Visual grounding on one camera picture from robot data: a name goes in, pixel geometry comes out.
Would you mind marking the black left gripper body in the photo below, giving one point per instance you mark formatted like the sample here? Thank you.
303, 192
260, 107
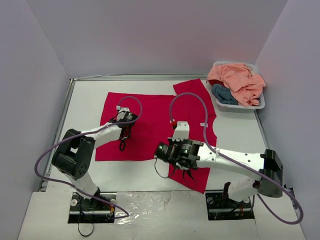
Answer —
125, 135

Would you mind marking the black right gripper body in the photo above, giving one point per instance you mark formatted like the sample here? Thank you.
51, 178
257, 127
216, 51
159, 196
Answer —
182, 165

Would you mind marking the crimson red t shirt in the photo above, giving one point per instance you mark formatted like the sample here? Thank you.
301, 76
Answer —
154, 125

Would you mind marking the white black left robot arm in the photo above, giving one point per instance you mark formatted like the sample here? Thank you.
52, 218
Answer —
73, 157

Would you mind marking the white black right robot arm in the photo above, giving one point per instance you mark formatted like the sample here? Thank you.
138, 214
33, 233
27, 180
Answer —
263, 172

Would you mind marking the white plastic laundry basket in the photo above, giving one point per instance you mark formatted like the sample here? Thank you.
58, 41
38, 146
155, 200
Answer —
240, 108

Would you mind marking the teal blue t shirt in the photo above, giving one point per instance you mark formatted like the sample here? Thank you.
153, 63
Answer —
223, 95

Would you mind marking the dark red t shirt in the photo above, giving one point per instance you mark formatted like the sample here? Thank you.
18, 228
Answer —
215, 82

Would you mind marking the salmon pink t shirt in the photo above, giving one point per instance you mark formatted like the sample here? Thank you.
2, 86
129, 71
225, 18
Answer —
246, 87

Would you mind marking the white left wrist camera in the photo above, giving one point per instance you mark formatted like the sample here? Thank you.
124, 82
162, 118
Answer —
122, 109

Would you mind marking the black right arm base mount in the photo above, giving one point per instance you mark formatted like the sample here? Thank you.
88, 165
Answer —
220, 209

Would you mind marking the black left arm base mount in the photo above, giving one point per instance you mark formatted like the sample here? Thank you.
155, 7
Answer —
90, 211

